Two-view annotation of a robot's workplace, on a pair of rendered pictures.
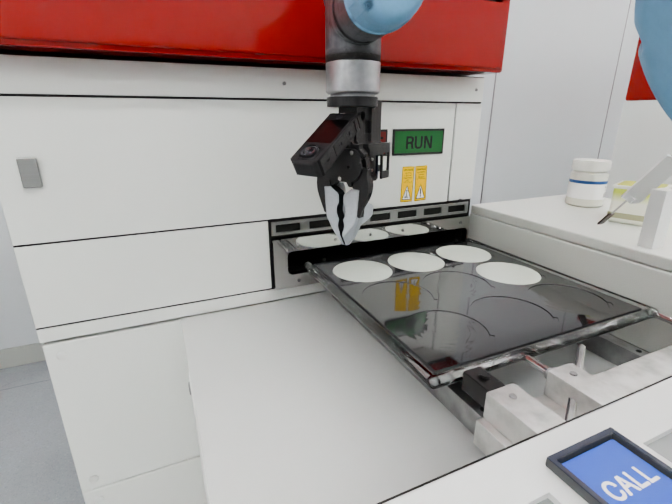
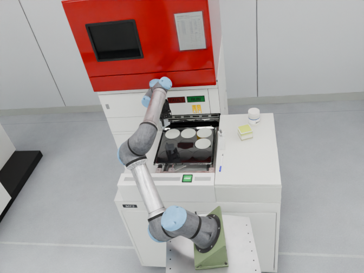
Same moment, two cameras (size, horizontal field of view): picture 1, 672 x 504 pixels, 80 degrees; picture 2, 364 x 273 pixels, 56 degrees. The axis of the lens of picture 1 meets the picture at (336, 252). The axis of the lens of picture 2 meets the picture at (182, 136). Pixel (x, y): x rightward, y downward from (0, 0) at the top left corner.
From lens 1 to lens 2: 1.87 m
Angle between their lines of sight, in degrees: 39
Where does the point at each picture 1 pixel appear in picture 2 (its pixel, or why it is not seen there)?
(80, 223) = (116, 114)
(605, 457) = not seen: hidden behind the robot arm
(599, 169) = (251, 116)
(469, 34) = (200, 78)
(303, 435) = not seen: hidden behind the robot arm
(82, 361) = (119, 138)
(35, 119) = (107, 98)
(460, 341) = (166, 158)
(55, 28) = (108, 89)
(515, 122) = not seen: outside the picture
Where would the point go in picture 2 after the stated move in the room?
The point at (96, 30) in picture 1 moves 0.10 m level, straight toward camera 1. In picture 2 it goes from (114, 88) to (110, 97)
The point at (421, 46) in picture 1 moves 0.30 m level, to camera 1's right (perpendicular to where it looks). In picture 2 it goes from (185, 82) to (229, 91)
